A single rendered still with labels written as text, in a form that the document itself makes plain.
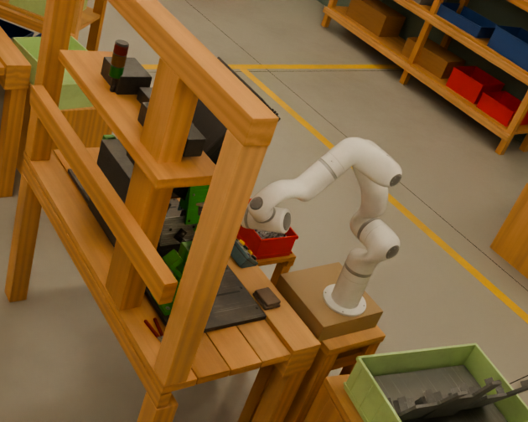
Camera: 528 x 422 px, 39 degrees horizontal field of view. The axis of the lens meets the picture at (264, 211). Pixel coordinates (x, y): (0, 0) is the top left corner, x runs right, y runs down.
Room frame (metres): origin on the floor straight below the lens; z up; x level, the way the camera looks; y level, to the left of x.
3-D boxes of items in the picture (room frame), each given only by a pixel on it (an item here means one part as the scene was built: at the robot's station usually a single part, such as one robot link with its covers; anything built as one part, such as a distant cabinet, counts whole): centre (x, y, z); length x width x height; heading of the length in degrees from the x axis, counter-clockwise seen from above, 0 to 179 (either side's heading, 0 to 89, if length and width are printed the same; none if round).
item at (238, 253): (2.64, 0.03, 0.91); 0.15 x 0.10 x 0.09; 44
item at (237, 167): (2.37, 0.60, 1.36); 1.49 x 0.09 x 0.97; 44
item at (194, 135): (2.21, 0.34, 1.59); 0.15 x 0.07 x 0.07; 44
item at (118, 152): (2.56, 0.55, 1.07); 0.30 x 0.18 x 0.34; 44
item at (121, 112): (2.39, 0.57, 1.52); 0.90 x 0.25 x 0.04; 44
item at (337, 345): (2.54, -0.45, 0.83); 0.32 x 0.32 x 0.04; 43
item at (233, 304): (2.57, 0.38, 0.89); 1.10 x 0.42 x 0.02; 44
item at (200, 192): (2.56, 0.28, 1.17); 0.13 x 0.12 x 0.20; 44
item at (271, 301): (2.41, -0.13, 0.91); 0.10 x 0.08 x 0.03; 45
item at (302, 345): (2.77, 0.17, 0.82); 1.50 x 0.14 x 0.15; 44
